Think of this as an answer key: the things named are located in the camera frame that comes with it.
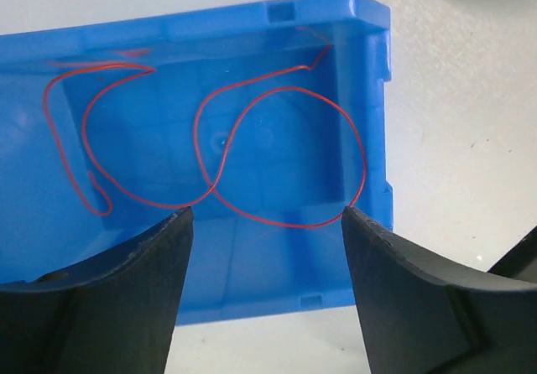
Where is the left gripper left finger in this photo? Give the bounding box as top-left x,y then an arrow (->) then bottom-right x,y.
1,208 -> 194,373

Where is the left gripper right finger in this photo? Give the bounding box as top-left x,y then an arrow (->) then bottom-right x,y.
341,208 -> 536,373

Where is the thin red wire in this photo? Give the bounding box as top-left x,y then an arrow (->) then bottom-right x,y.
42,24 -> 368,228

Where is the blue plastic bin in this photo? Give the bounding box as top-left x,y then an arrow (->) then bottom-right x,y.
1,0 -> 393,324

